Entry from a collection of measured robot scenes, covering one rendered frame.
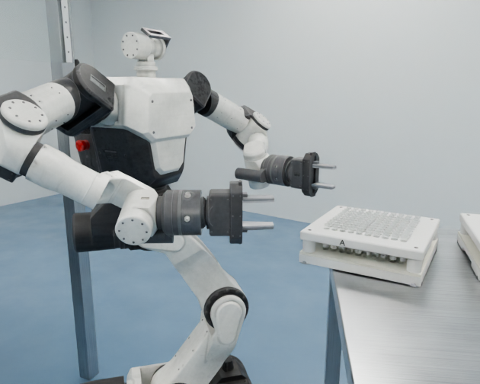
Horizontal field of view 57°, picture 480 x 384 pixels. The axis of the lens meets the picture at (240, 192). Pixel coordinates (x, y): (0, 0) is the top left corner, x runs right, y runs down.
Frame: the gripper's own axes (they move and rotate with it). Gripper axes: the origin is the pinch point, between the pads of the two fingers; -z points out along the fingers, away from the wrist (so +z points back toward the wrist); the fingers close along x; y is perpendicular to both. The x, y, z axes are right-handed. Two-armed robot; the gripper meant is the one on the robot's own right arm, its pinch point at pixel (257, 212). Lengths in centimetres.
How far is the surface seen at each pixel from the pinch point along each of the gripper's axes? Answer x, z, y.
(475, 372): 12.8, -26.4, 32.5
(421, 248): 5.6, -30.3, 5.8
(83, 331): 79, 68, -92
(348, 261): 10.4, -18.4, 0.0
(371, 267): 10.6, -22.2, 2.4
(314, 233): 5.8, -12.0, -4.1
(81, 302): 65, 68, -92
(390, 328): 12.8, -19.2, 21.4
